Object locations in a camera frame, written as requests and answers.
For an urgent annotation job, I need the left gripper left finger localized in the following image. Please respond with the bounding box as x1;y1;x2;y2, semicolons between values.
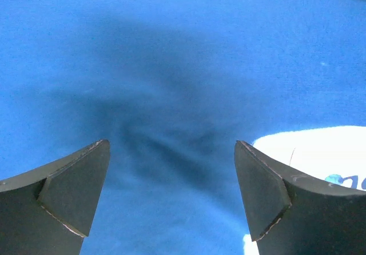
1;140;110;255

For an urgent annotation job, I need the blue t shirt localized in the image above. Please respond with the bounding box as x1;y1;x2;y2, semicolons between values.
1;0;365;254

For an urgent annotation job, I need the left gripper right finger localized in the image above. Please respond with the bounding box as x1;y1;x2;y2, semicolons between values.
234;141;365;255

